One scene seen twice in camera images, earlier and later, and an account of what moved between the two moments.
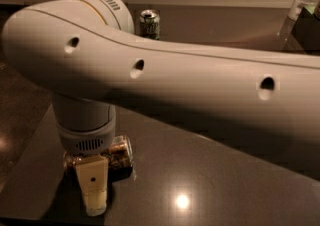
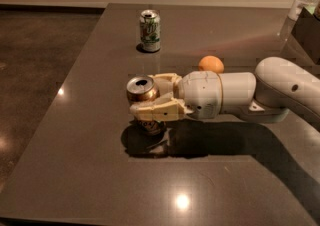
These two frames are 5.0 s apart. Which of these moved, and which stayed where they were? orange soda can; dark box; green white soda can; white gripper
Moved: white gripper; orange soda can
Stayed: green white soda can; dark box
